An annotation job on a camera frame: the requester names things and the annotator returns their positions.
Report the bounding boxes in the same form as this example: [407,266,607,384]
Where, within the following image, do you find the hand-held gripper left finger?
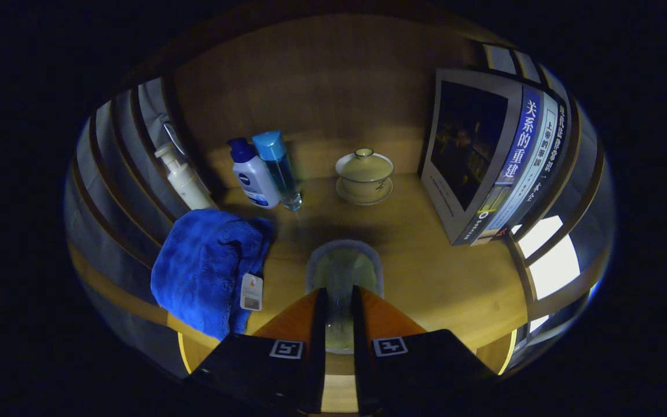
[186,288,328,415]

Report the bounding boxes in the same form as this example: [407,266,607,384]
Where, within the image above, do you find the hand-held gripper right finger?
[351,285,499,415]

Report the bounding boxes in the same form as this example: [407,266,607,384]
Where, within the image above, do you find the pale green translucent container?
[306,239,384,355]

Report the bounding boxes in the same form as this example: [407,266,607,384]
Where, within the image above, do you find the wooden countertop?
[167,173,528,377]

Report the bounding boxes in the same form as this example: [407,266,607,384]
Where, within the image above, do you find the wooden cabinet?
[64,12,615,383]

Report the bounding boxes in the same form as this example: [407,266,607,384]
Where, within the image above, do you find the blue towel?
[150,208,275,341]

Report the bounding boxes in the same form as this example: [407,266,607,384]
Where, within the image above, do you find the white bottle with blue cap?
[228,137,281,209]

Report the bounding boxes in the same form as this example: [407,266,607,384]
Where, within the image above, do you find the white pump bottle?
[154,142,218,211]

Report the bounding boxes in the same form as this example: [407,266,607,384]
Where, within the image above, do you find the teal blue bottle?
[252,130,303,212]

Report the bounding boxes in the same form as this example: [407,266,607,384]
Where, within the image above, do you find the lidded ceramic tea cup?
[335,148,395,206]

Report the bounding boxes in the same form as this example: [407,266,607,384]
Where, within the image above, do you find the book with blue spine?
[419,68,543,246]

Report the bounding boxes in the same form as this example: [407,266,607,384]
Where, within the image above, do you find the book with pale spine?
[487,93,560,235]

